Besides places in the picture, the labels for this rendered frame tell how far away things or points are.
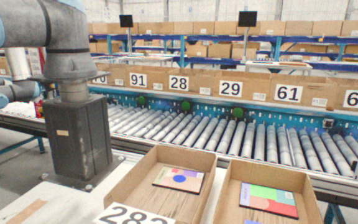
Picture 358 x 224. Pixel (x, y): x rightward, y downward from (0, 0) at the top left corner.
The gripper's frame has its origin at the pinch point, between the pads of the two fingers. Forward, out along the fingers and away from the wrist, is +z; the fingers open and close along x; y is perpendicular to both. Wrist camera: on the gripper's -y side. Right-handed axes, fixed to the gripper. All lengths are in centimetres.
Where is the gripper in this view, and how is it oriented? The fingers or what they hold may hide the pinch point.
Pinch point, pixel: (41, 96)
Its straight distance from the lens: 162.1
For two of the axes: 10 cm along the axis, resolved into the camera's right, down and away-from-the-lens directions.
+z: 3.0, 2.3, 9.3
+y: -1.9, 9.7, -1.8
